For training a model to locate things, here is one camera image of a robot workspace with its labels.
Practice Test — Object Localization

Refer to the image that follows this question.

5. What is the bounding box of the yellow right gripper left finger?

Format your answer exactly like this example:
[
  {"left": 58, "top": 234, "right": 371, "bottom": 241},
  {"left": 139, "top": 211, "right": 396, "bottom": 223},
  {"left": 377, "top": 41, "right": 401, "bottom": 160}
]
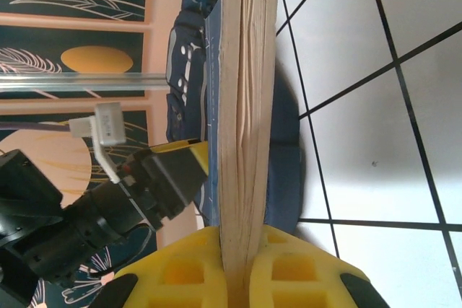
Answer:
[{"left": 92, "top": 226, "right": 230, "bottom": 308}]

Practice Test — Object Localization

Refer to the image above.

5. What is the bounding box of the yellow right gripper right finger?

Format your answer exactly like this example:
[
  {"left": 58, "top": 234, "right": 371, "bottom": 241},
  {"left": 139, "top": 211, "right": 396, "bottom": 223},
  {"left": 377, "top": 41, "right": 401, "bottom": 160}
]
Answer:
[{"left": 248, "top": 224, "right": 391, "bottom": 308}]

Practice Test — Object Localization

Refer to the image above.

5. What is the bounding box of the navy notebook with yellow label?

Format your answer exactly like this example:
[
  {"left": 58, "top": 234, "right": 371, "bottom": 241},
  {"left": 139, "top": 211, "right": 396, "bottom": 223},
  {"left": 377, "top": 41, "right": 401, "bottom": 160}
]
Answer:
[{"left": 204, "top": 0, "right": 302, "bottom": 308}]

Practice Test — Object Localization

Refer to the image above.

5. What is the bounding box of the navy blue backpack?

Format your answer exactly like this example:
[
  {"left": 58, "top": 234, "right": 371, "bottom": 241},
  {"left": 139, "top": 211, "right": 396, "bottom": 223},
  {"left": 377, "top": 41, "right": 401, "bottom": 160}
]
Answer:
[{"left": 164, "top": 0, "right": 225, "bottom": 145}]

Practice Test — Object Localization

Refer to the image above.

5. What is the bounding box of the white cable connector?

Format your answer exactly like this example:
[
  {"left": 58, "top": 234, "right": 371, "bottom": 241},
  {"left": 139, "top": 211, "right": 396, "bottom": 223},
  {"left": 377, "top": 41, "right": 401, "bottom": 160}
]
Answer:
[{"left": 68, "top": 101, "right": 128, "bottom": 185}]

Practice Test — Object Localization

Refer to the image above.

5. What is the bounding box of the aluminium frame post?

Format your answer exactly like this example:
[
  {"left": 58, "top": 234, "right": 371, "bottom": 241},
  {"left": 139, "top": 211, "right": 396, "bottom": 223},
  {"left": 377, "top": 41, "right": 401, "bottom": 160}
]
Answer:
[{"left": 0, "top": 71, "right": 167, "bottom": 95}]

